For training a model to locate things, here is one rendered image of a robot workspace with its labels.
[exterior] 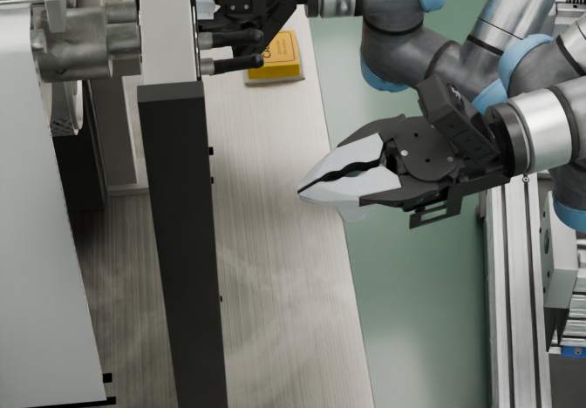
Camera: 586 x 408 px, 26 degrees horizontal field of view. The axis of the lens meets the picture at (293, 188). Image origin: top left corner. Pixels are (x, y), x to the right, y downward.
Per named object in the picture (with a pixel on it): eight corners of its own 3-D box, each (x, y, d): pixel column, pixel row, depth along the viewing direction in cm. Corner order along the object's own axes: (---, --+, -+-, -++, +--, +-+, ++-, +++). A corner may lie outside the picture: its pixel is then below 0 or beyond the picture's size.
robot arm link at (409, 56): (418, 118, 159) (425, 53, 151) (345, 78, 163) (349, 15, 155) (453, 82, 163) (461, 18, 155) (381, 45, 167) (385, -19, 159)
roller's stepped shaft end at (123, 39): (178, 62, 113) (175, 36, 111) (111, 67, 113) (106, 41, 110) (176, 37, 115) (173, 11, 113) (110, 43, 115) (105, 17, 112)
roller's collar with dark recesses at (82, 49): (112, 92, 113) (105, 40, 108) (44, 98, 113) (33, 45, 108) (112, 44, 117) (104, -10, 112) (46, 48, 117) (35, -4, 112)
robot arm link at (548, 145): (576, 135, 115) (540, 67, 120) (530, 148, 115) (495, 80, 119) (564, 179, 122) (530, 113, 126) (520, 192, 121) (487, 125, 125)
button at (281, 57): (300, 76, 171) (300, 64, 170) (248, 80, 171) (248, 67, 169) (295, 41, 176) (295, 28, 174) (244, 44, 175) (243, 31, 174)
